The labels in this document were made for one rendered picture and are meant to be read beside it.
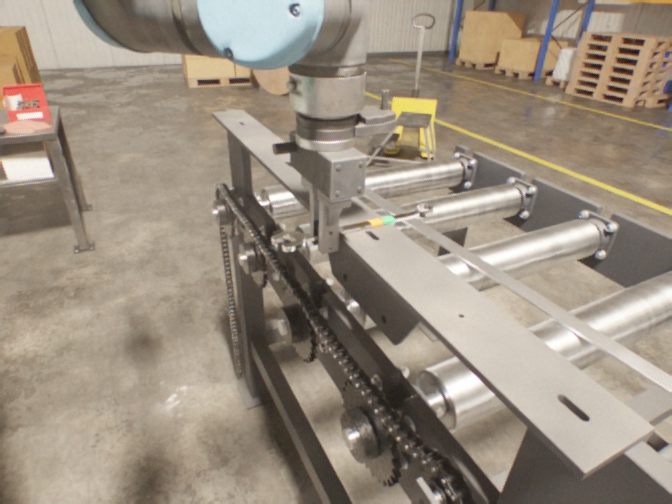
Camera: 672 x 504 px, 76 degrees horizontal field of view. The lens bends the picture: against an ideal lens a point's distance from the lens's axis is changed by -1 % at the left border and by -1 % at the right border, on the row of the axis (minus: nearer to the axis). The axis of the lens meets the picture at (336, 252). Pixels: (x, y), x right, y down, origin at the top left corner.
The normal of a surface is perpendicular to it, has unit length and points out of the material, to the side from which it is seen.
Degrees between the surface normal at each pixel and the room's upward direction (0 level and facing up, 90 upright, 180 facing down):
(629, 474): 90
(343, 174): 90
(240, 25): 90
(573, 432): 0
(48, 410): 0
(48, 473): 0
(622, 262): 90
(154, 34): 122
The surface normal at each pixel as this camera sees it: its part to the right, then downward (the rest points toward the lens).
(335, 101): 0.25, 0.51
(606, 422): 0.03, -0.86
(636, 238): -0.89, 0.21
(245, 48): -0.26, 0.49
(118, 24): -0.34, 0.80
